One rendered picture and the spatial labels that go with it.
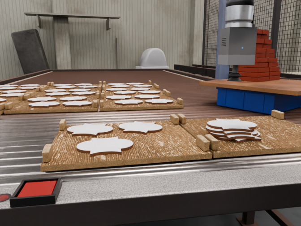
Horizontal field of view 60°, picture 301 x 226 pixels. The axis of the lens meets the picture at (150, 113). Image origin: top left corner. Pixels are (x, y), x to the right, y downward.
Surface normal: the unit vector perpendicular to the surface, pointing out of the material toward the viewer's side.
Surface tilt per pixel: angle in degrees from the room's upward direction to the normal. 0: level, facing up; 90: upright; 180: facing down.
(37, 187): 0
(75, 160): 0
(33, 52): 90
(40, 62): 90
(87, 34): 90
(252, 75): 90
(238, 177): 0
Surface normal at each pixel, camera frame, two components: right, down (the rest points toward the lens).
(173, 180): 0.00, -0.98
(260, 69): 0.64, 0.17
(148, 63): 0.29, 0.21
